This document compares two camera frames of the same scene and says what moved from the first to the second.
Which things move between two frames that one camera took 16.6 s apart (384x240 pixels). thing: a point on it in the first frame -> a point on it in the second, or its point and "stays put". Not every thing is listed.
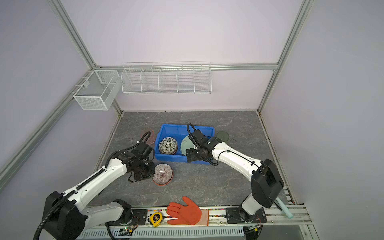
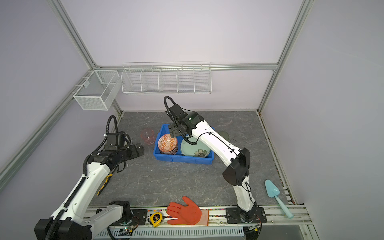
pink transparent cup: (152, 138) stays put
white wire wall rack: (166, 77) stays put
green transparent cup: (222, 135) stays put
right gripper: (191, 155) -> (174, 130)
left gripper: (151, 173) -> (134, 153)
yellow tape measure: (155, 218) stays put
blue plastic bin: (177, 132) stays put
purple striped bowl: (163, 173) -> (170, 153)
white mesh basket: (99, 90) stays put
